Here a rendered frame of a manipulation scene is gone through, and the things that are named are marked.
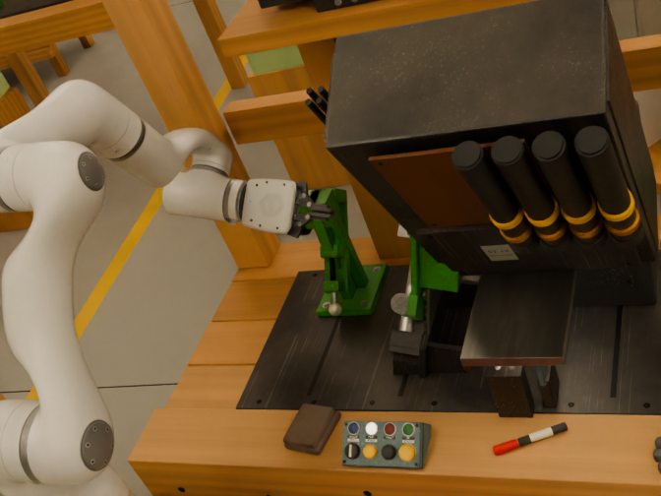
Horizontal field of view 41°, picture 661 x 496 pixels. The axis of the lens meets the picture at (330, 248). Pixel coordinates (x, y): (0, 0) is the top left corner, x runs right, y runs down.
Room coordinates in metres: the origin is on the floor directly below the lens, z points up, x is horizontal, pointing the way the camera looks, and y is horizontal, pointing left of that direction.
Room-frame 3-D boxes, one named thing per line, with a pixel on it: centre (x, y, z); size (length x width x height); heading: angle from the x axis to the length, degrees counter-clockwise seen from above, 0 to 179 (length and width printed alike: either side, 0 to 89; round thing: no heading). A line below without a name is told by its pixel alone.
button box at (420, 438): (1.10, 0.05, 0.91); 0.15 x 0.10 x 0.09; 59
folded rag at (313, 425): (1.21, 0.17, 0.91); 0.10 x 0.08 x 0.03; 139
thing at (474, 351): (1.13, -0.29, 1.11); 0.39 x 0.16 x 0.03; 149
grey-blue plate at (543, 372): (1.08, -0.27, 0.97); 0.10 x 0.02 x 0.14; 149
